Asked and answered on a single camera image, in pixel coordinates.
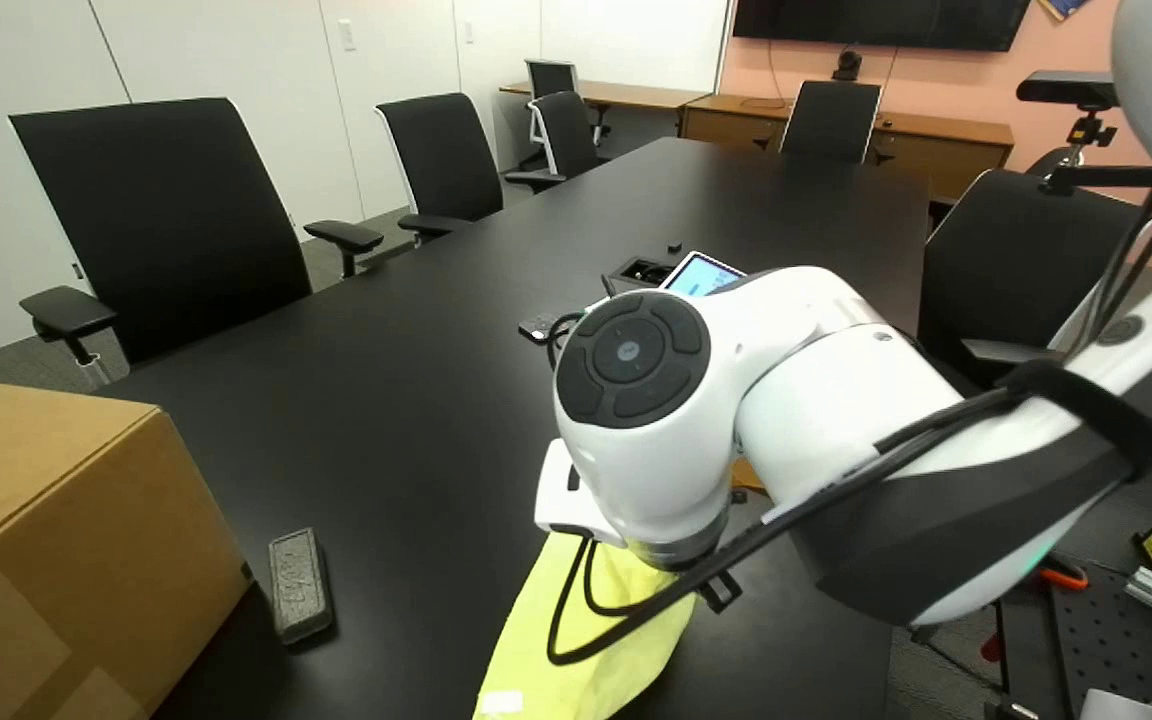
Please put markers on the yellow cloth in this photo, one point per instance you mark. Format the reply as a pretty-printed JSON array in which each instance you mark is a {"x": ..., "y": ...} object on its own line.
[{"x": 539, "y": 643}]

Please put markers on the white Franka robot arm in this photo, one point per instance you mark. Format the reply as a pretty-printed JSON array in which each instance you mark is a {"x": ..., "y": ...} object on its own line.
[{"x": 801, "y": 387}]

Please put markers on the white framed tablet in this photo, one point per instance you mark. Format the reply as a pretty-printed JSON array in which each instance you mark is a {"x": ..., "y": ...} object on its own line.
[{"x": 706, "y": 277}]

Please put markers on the black office chair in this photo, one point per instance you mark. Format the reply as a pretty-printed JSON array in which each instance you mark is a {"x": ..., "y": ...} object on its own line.
[
  {"x": 441, "y": 155},
  {"x": 835, "y": 120},
  {"x": 1017, "y": 267},
  {"x": 562, "y": 127},
  {"x": 161, "y": 212}
]

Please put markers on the grey black remote device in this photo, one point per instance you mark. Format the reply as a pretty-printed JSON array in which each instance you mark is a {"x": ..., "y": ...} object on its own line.
[{"x": 298, "y": 582}]

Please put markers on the black webcam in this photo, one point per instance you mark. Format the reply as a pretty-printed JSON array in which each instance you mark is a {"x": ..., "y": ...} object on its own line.
[{"x": 844, "y": 66}]

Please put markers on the wooden credenza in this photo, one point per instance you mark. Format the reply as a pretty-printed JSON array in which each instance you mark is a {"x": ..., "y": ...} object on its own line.
[{"x": 951, "y": 140}]

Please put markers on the brown cardboard box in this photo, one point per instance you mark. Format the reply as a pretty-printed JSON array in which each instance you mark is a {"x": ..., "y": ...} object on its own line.
[{"x": 58, "y": 533}]

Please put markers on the black wall television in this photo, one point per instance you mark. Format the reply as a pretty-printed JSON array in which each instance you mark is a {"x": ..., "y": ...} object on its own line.
[{"x": 870, "y": 21}]

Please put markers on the black camera on tripod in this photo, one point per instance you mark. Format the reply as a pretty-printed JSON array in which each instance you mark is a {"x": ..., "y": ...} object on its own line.
[{"x": 1060, "y": 89}]

